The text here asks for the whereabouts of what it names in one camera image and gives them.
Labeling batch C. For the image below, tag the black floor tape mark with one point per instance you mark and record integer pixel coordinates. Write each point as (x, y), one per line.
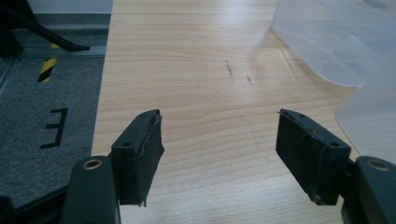
(57, 127)

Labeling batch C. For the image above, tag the black stand leg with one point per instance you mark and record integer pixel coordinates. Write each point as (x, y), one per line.
(40, 31)

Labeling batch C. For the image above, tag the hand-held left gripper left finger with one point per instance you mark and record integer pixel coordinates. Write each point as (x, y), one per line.
(137, 161)

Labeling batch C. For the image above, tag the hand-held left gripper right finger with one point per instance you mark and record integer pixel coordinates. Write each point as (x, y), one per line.
(308, 155)

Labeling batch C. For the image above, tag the clear plastic bag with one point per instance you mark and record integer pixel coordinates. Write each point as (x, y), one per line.
(342, 40)

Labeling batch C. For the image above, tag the yellow black striped tape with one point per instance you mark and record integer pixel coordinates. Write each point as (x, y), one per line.
(47, 69)

